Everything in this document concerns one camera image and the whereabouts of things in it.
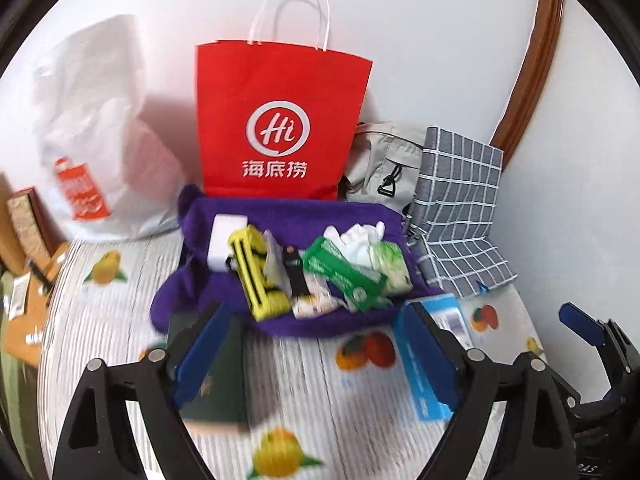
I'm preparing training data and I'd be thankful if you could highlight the green wipes packet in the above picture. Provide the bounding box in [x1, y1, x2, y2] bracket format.
[302, 236, 393, 312]

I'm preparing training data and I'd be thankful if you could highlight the yellow black pouch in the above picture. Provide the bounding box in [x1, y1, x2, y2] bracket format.
[228, 226, 291, 322]

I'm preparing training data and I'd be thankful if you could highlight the green tissue pack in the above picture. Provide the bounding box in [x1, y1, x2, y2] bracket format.
[369, 240, 413, 296]

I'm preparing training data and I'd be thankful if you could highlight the black clip tool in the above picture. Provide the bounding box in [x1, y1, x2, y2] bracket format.
[282, 245, 310, 299]

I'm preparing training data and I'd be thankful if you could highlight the white snack packet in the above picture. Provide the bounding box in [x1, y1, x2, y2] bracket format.
[262, 230, 346, 318]

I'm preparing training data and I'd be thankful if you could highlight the blue tissue box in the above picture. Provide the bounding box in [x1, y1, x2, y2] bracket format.
[394, 294, 473, 422]

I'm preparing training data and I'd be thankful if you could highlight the purple towel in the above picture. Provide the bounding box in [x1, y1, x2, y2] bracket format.
[150, 184, 444, 339]

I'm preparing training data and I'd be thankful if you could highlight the dark green box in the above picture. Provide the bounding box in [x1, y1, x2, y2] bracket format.
[180, 315, 248, 434]

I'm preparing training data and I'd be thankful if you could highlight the white foam block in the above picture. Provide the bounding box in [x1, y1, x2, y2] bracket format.
[206, 214, 248, 272]

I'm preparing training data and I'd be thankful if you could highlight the grey checked cushion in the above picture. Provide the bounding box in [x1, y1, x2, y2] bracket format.
[405, 126, 516, 298]

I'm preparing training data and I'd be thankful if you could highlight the white glove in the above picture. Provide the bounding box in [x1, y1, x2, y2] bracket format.
[322, 221, 386, 268]

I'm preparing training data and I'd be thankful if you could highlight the wooden side table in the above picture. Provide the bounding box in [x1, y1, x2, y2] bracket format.
[2, 240, 73, 369]

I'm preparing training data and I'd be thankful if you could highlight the white Miniso plastic bag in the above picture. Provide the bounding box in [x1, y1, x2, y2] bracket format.
[35, 15, 186, 242]

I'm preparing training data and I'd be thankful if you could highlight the patterned brown book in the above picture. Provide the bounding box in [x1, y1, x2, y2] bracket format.
[6, 188, 55, 268]

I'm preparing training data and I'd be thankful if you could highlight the grey backpack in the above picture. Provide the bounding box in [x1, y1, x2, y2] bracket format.
[341, 122, 426, 214]

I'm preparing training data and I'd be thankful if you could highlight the red paper shopping bag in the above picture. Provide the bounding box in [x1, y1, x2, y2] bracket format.
[194, 0, 374, 202]

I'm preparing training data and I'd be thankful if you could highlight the brown wooden door frame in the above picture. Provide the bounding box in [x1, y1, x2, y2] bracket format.
[490, 0, 564, 169]

